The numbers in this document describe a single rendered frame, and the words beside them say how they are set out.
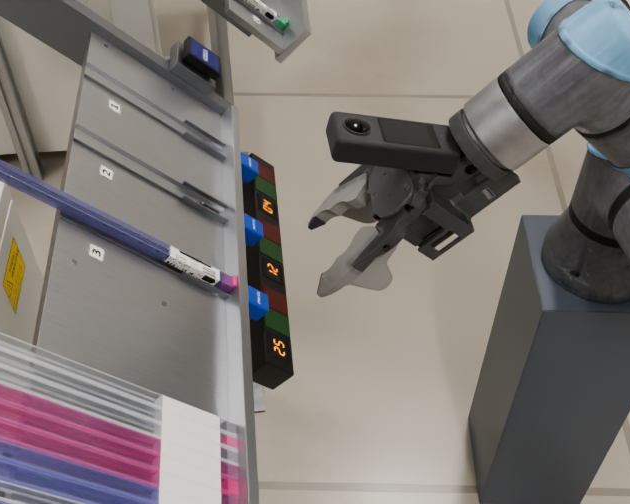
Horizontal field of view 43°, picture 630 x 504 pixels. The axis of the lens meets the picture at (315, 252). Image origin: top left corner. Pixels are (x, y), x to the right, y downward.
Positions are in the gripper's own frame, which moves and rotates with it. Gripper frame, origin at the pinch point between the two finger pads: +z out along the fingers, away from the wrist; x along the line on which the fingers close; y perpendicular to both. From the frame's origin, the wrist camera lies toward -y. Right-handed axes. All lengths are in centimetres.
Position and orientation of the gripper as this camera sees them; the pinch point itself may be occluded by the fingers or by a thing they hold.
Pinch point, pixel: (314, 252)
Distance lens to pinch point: 79.5
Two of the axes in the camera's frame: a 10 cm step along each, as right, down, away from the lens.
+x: -1.0, -7.3, 6.8
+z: -6.9, 5.4, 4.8
